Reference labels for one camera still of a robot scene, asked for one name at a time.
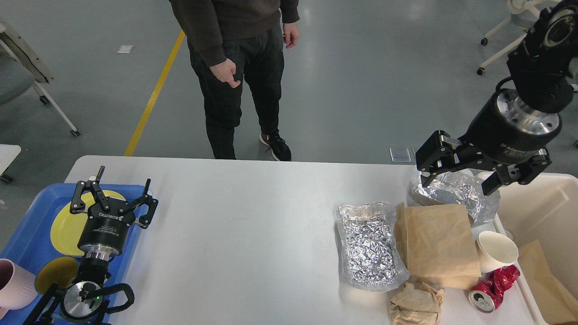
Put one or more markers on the beige plastic bin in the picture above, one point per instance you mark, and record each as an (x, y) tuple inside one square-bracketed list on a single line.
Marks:
[(545, 210)]

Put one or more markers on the yellow round plate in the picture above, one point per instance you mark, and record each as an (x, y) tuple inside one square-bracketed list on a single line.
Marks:
[(67, 227)]

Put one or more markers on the blue plastic tray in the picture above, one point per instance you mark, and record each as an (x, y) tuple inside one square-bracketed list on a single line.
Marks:
[(31, 248)]

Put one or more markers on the dark green mug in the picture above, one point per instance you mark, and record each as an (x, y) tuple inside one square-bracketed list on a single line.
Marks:
[(62, 271)]

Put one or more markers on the grey chair left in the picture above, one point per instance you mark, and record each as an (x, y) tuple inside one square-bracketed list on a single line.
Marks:
[(22, 69)]

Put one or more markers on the large brown paper bag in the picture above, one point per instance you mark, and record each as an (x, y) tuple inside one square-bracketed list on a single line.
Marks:
[(555, 302)]

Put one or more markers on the crushed red can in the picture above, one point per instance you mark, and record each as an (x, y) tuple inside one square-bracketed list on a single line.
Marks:
[(488, 295)]

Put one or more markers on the crumpled foil container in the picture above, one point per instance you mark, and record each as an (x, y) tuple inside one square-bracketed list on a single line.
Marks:
[(458, 188)]

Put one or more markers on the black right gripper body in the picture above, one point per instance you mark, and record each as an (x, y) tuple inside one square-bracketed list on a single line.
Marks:
[(509, 131)]

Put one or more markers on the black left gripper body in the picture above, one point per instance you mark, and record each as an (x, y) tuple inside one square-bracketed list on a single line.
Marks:
[(105, 232)]

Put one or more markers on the white office chair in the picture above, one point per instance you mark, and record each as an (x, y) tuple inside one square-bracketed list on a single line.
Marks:
[(521, 16)]

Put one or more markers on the floor outlet cover plates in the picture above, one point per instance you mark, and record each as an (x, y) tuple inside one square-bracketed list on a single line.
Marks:
[(403, 155)]

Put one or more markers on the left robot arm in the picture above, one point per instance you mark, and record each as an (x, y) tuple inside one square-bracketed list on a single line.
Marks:
[(85, 298)]

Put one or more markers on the crumpled brown paper ball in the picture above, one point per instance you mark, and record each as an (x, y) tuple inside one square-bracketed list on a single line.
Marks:
[(417, 305)]

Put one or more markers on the pink mug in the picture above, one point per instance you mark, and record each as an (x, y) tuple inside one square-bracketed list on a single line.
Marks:
[(17, 287)]

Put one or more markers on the white paper cup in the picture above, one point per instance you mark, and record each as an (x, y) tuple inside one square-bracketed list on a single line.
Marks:
[(495, 251)]

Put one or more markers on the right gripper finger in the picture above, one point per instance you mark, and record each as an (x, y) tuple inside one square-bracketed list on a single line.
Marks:
[(522, 173), (441, 153)]

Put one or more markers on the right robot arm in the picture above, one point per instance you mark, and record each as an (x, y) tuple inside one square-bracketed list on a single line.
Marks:
[(539, 65)]

